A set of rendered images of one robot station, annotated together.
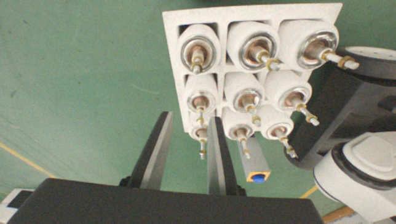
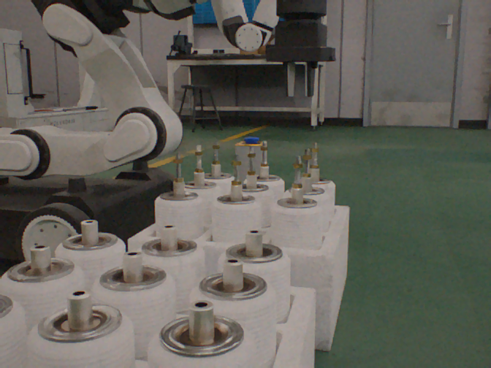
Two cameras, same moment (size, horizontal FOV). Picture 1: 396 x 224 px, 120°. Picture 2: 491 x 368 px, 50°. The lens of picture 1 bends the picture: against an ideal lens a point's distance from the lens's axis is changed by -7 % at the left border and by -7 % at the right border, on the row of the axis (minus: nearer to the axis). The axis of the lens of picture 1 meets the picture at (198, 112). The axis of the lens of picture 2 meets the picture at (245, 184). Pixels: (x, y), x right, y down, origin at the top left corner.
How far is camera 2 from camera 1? 90 cm
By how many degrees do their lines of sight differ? 44
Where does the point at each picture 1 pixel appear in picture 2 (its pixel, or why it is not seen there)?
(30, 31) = not seen: outside the picture
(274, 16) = (202, 241)
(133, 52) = (436, 336)
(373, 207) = (153, 96)
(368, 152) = (134, 139)
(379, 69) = (80, 215)
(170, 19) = (324, 253)
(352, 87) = (101, 217)
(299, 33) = (191, 206)
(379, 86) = (85, 201)
